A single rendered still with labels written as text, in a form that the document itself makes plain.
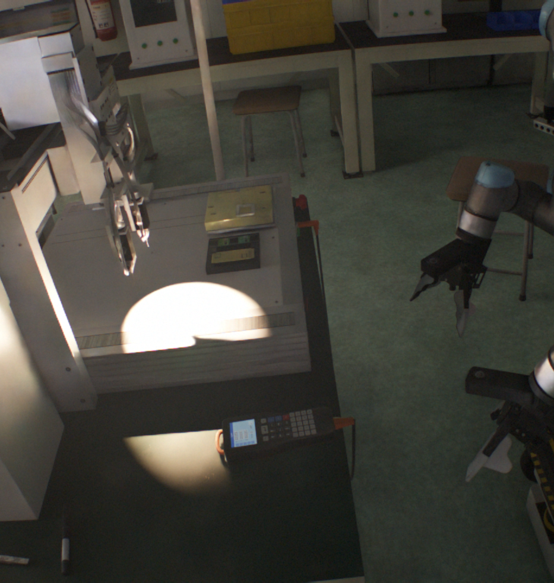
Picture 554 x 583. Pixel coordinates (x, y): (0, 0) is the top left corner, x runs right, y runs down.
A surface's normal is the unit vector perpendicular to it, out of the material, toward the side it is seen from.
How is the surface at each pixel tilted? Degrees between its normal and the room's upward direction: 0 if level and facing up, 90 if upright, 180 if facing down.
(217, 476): 0
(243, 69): 90
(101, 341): 0
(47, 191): 90
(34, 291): 90
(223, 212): 0
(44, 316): 90
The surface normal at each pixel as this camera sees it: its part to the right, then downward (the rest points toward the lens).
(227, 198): -0.11, -0.80
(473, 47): 0.05, 0.58
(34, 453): 0.99, -0.11
